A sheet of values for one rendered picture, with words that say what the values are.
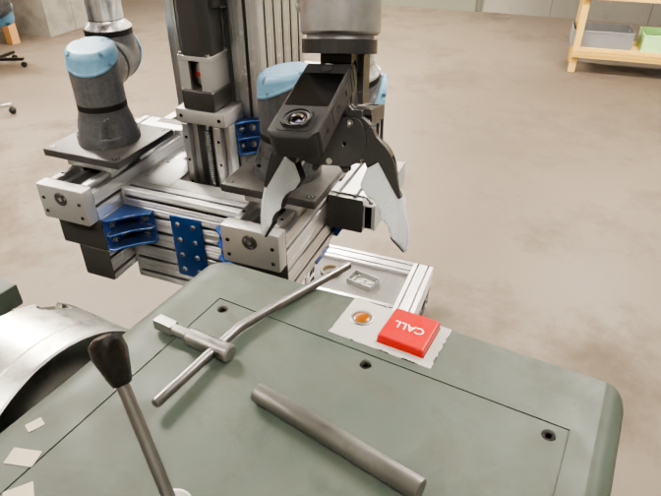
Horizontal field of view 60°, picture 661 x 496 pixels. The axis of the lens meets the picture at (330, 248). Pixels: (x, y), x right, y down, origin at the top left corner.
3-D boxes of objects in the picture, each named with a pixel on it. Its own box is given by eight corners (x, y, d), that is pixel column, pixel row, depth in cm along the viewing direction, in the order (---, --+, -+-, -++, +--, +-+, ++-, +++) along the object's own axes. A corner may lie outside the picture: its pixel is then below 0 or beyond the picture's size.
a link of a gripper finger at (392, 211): (436, 223, 60) (388, 149, 59) (428, 240, 55) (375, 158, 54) (410, 238, 61) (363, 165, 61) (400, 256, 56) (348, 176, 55)
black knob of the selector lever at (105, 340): (148, 373, 52) (138, 334, 49) (121, 398, 50) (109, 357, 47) (115, 358, 54) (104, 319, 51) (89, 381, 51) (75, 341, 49)
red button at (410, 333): (439, 333, 73) (441, 321, 71) (422, 363, 68) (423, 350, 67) (395, 318, 75) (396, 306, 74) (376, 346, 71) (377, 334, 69)
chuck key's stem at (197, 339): (151, 333, 71) (225, 366, 67) (149, 319, 70) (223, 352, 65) (164, 323, 73) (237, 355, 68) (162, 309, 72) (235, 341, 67)
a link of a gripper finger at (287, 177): (282, 224, 65) (329, 162, 62) (262, 240, 60) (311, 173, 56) (261, 208, 66) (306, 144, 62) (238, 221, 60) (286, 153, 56)
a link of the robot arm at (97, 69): (67, 108, 134) (51, 49, 127) (88, 90, 146) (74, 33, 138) (118, 108, 134) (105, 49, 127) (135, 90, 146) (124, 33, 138)
